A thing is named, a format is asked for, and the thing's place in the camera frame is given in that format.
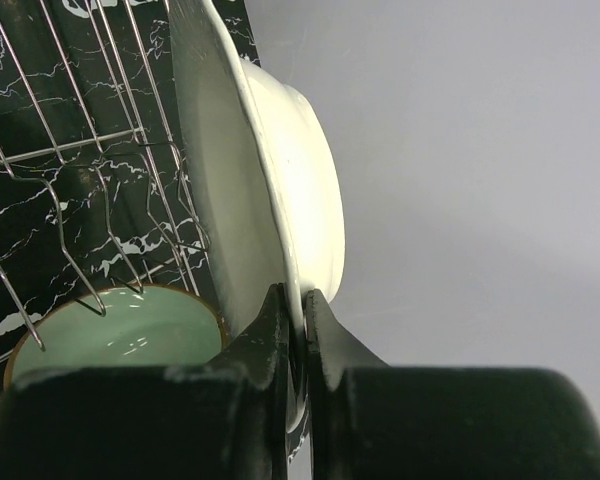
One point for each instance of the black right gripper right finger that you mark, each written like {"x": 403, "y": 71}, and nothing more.
{"x": 371, "y": 420}

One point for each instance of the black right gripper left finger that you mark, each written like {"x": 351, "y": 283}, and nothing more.
{"x": 224, "y": 419}

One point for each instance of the green ceramic bowl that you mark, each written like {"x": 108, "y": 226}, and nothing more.
{"x": 162, "y": 325}

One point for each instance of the white scalloped plate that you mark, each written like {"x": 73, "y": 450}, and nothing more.
{"x": 263, "y": 179}

